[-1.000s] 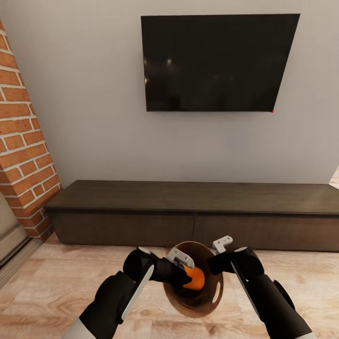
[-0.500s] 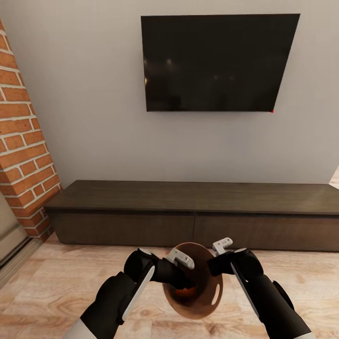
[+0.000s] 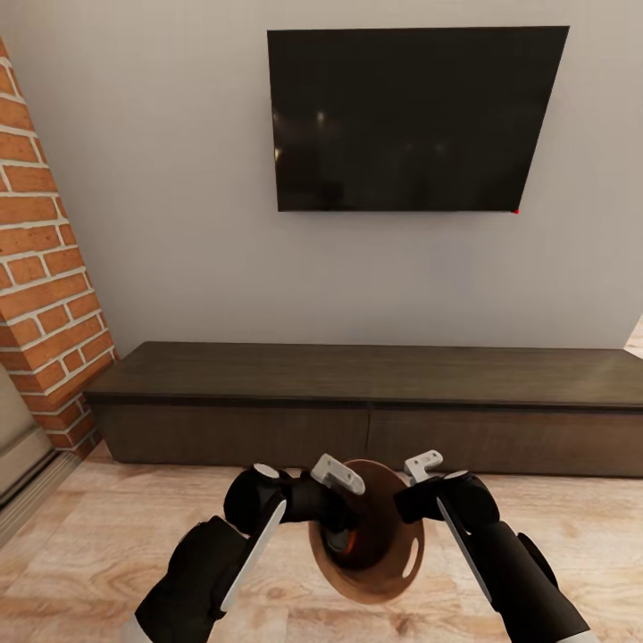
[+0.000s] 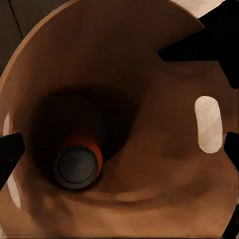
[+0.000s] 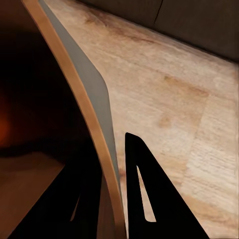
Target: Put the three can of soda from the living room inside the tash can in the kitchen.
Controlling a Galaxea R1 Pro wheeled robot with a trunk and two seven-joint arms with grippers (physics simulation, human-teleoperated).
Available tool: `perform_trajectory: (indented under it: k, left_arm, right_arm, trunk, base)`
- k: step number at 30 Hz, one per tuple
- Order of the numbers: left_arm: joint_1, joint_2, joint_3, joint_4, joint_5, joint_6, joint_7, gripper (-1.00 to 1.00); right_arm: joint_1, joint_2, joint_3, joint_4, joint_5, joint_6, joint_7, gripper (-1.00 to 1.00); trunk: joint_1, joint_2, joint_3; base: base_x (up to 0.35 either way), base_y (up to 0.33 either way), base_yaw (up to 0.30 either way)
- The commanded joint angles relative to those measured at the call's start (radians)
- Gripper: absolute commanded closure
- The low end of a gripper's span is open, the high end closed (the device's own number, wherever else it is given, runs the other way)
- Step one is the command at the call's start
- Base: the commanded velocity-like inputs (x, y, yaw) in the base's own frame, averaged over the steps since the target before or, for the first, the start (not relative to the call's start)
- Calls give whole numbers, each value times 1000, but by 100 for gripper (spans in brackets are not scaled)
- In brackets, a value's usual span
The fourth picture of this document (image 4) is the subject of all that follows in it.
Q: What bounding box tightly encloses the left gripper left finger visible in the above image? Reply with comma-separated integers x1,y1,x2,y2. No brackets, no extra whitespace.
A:
0,132,25,191

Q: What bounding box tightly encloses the can of soda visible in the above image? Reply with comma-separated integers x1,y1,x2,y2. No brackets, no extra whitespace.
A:
50,127,103,188

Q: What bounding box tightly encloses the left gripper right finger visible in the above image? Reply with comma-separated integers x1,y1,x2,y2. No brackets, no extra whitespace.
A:
224,132,239,171

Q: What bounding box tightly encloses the trash can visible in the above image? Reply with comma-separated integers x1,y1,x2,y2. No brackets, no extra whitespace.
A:
0,0,239,239

